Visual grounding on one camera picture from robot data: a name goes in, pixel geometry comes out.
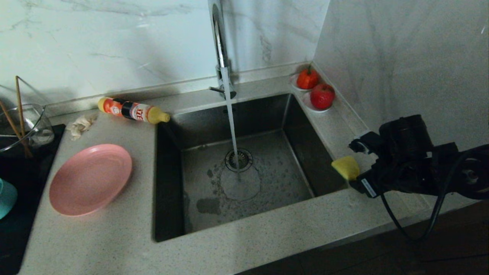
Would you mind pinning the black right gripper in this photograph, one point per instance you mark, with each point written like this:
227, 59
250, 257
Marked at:
393, 179

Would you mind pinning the yellow green sponge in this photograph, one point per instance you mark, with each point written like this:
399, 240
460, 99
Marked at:
345, 167

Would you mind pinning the chrome faucet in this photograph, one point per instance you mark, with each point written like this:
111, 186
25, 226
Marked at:
218, 38

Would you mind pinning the yellow dish soap bottle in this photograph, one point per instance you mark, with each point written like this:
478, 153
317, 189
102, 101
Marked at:
130, 110

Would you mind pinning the pink round plate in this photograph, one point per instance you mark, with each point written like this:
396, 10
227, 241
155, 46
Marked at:
89, 179

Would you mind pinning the stainless steel sink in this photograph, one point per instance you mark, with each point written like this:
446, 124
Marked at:
275, 191

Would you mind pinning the metal sink drain strainer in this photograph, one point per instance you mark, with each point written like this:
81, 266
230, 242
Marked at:
246, 158

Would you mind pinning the red apple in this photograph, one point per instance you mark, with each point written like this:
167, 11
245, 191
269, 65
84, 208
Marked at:
322, 96

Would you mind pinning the orange-red tomato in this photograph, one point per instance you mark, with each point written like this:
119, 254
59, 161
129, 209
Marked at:
307, 79

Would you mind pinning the crumpled beige rag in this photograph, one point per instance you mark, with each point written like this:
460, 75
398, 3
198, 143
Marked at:
81, 125

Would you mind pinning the clear glass jar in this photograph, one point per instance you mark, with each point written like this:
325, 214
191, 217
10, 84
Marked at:
40, 133

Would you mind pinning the brown wooden chopstick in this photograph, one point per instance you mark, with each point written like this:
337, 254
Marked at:
13, 128
19, 103

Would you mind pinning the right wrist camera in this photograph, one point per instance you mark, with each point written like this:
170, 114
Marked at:
365, 144

